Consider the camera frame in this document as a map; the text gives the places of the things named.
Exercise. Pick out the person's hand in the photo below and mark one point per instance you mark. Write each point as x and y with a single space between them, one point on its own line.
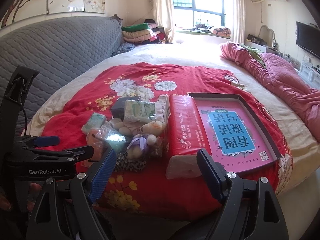
23 195

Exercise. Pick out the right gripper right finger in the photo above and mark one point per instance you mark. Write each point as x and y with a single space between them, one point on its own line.
227 188

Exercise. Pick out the stack of folded blankets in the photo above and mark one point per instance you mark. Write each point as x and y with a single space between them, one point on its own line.
147 32

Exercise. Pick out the pink item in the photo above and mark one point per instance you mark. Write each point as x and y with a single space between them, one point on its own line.
99 147

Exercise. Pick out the grey tray with pink book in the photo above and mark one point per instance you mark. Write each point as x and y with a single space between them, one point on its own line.
238 139

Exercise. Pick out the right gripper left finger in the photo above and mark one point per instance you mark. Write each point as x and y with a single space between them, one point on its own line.
86 188

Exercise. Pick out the plush bear pink bow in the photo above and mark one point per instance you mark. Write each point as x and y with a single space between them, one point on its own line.
126 128

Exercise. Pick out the beige bed sheet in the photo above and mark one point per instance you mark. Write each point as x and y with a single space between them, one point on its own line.
305 150

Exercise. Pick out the cream curtain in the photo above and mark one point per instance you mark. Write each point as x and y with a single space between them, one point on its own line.
239 18
163 13

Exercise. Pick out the red floral blanket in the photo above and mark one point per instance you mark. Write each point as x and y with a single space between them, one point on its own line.
156 118

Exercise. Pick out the leopard print scrunchie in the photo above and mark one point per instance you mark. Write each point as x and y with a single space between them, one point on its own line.
125 164

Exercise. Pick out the pink quilted comforter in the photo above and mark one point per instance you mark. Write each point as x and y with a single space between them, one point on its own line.
280 78

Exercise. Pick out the green floral tissue pack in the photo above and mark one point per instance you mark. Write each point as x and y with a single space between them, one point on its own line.
139 111

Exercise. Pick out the grey quilted headboard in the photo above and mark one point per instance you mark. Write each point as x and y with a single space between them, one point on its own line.
60 49

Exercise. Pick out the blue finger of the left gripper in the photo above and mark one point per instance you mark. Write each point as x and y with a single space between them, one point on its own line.
46 141

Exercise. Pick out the folded blanket on windowsill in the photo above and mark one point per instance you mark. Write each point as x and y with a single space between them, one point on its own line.
221 32

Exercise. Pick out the red tissue pack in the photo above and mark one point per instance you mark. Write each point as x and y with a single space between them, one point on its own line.
184 137

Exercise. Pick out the small green tissue pack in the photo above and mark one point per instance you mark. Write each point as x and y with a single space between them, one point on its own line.
95 121

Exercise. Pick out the green sponge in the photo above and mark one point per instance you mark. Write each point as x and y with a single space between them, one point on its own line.
113 139

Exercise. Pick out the window with dark frame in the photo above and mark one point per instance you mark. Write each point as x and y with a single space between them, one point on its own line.
189 13

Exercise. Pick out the dark blue square box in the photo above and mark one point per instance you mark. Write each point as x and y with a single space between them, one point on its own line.
117 109

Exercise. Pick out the heart shaped mirror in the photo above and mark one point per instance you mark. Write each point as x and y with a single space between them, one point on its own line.
268 35

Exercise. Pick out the white drawer cabinet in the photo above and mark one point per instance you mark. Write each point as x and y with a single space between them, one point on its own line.
309 75

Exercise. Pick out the cream curtain left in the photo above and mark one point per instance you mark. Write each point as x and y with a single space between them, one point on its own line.
163 13

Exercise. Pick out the cream curtain right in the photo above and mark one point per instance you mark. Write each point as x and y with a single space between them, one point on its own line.
239 18

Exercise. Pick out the small bear purple ribbon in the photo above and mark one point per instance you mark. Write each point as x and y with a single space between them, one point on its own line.
149 138

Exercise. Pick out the wall mounted television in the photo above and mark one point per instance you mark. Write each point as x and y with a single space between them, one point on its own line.
308 38

